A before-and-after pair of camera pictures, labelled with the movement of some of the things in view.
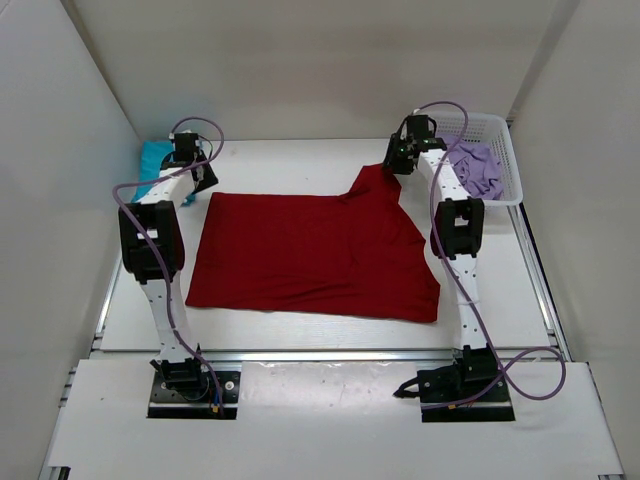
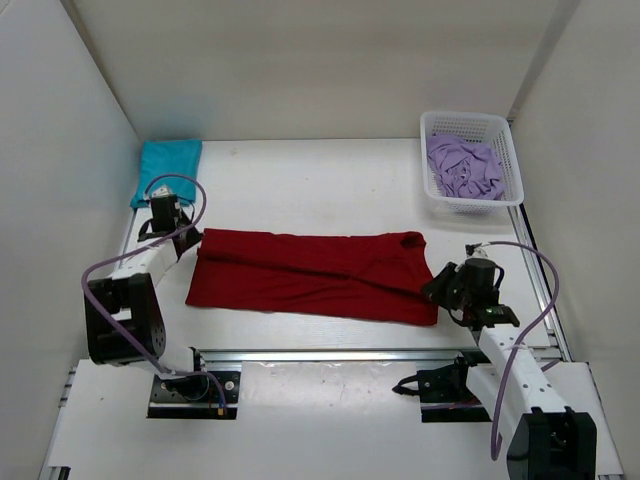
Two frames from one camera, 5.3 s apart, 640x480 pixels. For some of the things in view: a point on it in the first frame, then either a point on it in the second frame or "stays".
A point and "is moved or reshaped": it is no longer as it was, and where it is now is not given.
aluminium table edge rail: [329, 356] stays
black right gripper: [393, 163] -> [434, 290]
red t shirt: [358, 254] is moved or reshaped
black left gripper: [211, 178] -> [194, 235]
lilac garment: [477, 166] stays
